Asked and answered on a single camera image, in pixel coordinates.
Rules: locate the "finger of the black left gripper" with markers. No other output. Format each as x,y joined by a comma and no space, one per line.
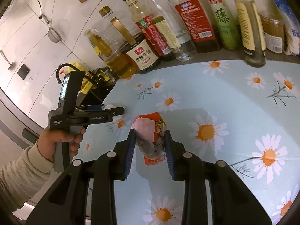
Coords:
97,113

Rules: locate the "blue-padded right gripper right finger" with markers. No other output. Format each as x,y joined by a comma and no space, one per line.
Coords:
231,201

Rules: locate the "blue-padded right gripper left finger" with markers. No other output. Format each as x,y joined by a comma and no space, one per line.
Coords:
66,200

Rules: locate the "red wrapper trash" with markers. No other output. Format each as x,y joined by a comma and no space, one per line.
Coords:
150,130

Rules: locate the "person's left hand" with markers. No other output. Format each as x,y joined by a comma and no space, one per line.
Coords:
46,144

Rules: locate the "yellow box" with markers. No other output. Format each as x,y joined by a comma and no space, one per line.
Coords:
86,85

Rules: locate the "yellow black cloth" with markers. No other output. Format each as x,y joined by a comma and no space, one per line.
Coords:
101,76

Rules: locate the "large cooking oil jug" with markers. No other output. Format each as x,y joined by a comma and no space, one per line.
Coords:
106,41

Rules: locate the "cream knit left sleeve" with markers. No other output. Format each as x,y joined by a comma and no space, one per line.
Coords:
23,178

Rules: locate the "soy sauce jug red label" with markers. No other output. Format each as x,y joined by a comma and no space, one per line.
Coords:
137,48

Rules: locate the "hanging metal strainer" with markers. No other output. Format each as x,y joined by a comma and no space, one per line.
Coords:
53,35

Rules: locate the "daisy print blue tablecloth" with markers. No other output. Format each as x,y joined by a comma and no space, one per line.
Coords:
220,110

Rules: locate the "red label vinegar bottle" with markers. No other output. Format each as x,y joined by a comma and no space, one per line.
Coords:
141,16

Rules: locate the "clear bottle cream label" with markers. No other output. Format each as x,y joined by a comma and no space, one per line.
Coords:
172,29

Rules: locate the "clear bottle red label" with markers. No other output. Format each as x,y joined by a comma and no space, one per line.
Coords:
200,23

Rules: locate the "small sesame oil bottle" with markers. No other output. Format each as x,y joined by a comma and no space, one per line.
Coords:
252,34

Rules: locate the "green label pepper oil bottle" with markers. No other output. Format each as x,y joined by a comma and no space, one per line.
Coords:
225,23

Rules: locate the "glass jar brown contents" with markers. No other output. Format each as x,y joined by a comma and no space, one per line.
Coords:
273,29

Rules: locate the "blue white salt bag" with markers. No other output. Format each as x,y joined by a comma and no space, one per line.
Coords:
291,25

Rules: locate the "black wall socket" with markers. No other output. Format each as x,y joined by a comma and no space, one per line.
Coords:
23,71

